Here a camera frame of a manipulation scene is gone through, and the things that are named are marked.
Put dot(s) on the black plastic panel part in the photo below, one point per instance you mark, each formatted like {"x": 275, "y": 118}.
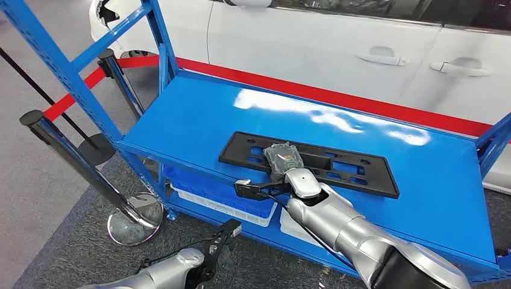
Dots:
{"x": 239, "y": 151}

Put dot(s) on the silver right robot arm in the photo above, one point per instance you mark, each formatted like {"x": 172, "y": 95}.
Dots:
{"x": 359, "y": 235}

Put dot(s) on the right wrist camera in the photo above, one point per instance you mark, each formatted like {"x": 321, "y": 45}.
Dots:
{"x": 245, "y": 190}

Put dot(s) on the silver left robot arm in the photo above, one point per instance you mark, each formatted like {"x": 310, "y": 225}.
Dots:
{"x": 167, "y": 271}

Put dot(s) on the chrome stanchion post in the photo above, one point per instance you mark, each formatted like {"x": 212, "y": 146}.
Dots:
{"x": 72, "y": 159}
{"x": 119, "y": 85}

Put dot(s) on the red barrier belt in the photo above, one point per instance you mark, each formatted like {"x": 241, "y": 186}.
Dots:
{"x": 319, "y": 93}
{"x": 64, "y": 103}

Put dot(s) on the thin black pole stand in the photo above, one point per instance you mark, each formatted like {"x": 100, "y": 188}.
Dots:
{"x": 97, "y": 149}

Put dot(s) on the blue metal shelf rack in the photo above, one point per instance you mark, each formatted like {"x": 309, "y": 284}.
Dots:
{"x": 191, "y": 119}

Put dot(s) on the white car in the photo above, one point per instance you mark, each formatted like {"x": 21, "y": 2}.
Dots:
{"x": 299, "y": 44}

